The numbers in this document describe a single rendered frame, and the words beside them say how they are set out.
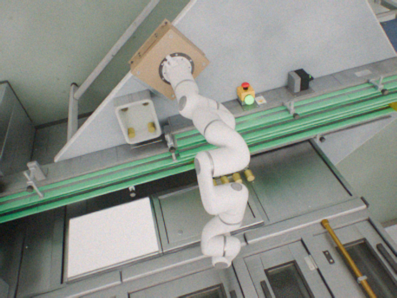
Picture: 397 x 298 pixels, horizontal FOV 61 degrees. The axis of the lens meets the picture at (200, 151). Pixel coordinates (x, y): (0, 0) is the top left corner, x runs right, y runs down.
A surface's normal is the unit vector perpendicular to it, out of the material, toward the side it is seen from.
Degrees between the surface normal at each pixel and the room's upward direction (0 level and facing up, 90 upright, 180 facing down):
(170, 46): 5
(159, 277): 90
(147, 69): 5
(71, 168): 90
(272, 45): 0
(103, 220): 90
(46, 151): 90
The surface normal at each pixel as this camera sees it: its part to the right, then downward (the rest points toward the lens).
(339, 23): 0.25, 0.64
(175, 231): -0.13, -0.72
